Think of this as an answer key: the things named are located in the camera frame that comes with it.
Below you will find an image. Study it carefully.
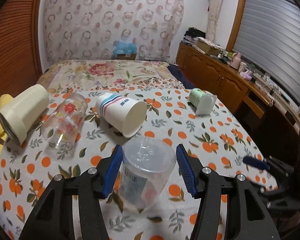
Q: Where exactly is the clear plastic measuring cup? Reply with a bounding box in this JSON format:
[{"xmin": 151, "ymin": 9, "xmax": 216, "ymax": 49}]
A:
[{"xmin": 119, "ymin": 137, "xmax": 176, "ymax": 212}]

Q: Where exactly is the floral glass cup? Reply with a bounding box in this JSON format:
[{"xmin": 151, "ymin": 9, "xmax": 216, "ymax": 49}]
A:
[{"xmin": 40, "ymin": 93, "xmax": 88, "ymax": 149}]

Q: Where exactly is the white square green cup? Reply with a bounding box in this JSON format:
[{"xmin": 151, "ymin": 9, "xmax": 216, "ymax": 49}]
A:
[{"xmin": 189, "ymin": 88, "xmax": 217, "ymax": 115}]

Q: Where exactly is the cream plastic cup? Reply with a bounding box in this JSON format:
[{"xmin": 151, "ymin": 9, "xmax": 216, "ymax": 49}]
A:
[{"xmin": 0, "ymin": 84, "xmax": 49, "ymax": 145}]

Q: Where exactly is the white paper cup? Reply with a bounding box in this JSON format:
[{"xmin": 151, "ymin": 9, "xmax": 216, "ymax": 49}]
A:
[{"xmin": 95, "ymin": 93, "xmax": 147, "ymax": 138}]

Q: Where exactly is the wooden sideboard cabinet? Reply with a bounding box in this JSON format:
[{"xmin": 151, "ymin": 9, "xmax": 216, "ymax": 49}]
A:
[{"xmin": 176, "ymin": 42, "xmax": 300, "ymax": 140}]

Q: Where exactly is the pink tissue pack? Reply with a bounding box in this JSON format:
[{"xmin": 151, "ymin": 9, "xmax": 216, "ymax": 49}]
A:
[{"xmin": 239, "ymin": 70, "xmax": 253, "ymax": 81}]

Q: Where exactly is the pink kettle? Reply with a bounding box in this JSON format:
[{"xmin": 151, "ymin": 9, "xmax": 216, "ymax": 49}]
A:
[{"xmin": 230, "ymin": 52, "xmax": 241, "ymax": 70}]

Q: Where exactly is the grey window blind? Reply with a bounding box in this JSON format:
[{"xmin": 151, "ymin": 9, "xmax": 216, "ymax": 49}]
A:
[{"xmin": 234, "ymin": 0, "xmax": 300, "ymax": 104}]

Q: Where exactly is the cardboard box on cabinet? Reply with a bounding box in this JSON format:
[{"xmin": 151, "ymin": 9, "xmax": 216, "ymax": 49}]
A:
[{"xmin": 195, "ymin": 37, "xmax": 224, "ymax": 56}]

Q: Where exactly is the dark blue blanket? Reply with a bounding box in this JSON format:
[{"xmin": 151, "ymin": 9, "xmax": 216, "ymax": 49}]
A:
[{"xmin": 167, "ymin": 64, "xmax": 194, "ymax": 89}]

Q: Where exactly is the floral bed sheet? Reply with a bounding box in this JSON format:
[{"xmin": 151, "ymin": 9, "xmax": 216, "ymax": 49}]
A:
[{"xmin": 37, "ymin": 60, "xmax": 184, "ymax": 94}]

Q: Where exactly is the stack of dark clothes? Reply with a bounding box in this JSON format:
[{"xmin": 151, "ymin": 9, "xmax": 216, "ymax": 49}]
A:
[{"xmin": 182, "ymin": 27, "xmax": 206, "ymax": 46}]

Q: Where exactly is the brown louvered wardrobe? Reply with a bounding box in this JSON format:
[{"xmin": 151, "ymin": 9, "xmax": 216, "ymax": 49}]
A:
[{"xmin": 0, "ymin": 0, "xmax": 43, "ymax": 96}]

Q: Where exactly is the cardboard box blue bag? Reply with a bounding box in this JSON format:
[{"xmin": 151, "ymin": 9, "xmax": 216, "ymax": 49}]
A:
[{"xmin": 113, "ymin": 41, "xmax": 137, "ymax": 60}]

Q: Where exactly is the tied beige curtain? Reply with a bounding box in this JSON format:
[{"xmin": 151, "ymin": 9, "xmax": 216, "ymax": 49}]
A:
[{"xmin": 206, "ymin": 0, "xmax": 223, "ymax": 42}]

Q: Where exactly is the pink circle lace curtain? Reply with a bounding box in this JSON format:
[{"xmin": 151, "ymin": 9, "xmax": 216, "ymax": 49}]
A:
[{"xmin": 43, "ymin": 0, "xmax": 184, "ymax": 64}]

